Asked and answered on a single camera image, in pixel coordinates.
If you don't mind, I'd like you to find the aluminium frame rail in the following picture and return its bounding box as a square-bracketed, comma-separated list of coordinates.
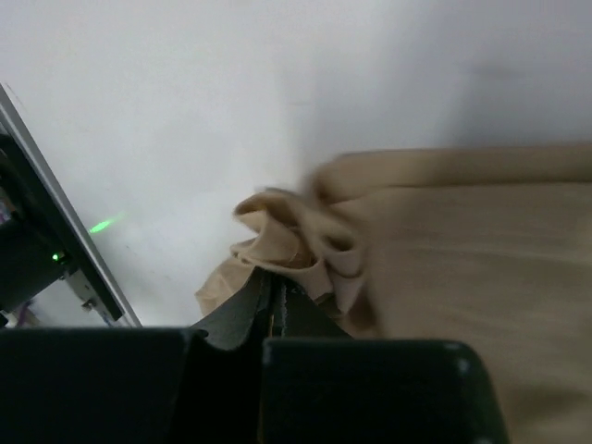
[1, 92, 141, 327]

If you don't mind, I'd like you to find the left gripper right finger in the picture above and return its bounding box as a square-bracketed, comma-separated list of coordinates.
[261, 285, 509, 443]

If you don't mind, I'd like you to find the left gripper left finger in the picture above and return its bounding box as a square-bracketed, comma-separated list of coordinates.
[1, 271, 268, 443]

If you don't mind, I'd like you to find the beige t shirt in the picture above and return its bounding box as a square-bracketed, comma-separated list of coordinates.
[196, 144, 591, 443]

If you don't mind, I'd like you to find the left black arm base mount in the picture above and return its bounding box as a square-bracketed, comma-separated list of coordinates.
[1, 135, 76, 312]

